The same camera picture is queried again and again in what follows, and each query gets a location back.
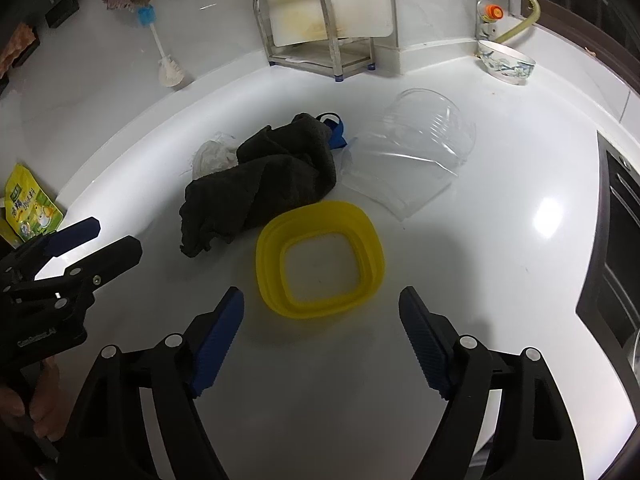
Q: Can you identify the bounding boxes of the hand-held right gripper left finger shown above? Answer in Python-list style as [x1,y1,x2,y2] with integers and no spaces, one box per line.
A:
[60,286,246,480]

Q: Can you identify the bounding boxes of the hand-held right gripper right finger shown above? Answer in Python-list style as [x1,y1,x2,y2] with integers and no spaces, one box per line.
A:
[398,286,583,480]

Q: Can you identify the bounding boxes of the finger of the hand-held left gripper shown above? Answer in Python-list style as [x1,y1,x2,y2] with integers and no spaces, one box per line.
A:
[35,236,143,311]
[0,217,101,282]

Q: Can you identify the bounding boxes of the white tissue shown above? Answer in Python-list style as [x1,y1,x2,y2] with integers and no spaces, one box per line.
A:
[191,131,241,178]

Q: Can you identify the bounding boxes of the black cloth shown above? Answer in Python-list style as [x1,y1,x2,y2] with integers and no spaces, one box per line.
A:
[179,112,337,258]

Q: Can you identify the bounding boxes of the clear plastic jar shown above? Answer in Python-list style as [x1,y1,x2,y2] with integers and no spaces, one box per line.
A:
[377,87,477,173]

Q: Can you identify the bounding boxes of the person's left hand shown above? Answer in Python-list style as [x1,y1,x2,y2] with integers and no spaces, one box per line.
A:
[0,359,64,442]

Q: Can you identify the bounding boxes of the green yellow seasoning pouch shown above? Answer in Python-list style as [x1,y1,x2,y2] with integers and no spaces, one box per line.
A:
[0,164,65,248]

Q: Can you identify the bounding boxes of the blue and white bottle brush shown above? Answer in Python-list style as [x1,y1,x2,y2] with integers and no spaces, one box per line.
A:
[136,4,190,88]

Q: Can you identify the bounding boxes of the orange wavy sponge cloth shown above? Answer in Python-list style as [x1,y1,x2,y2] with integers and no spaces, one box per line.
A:
[0,24,38,81]

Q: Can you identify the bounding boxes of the patterned ceramic bowl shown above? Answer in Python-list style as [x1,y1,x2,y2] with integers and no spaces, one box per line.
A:
[477,40,537,86]

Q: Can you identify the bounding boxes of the metal cutting board rack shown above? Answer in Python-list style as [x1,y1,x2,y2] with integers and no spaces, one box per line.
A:
[252,0,378,82]

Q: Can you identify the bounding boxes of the black wall-mounted holder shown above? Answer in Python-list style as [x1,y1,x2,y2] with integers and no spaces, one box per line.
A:
[45,0,81,29]

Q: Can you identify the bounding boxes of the yellow gas hose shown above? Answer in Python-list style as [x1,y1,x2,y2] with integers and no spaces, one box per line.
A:
[497,0,542,43]

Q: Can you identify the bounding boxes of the dark window frame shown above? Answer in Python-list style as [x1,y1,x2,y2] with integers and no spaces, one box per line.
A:
[540,0,640,86]

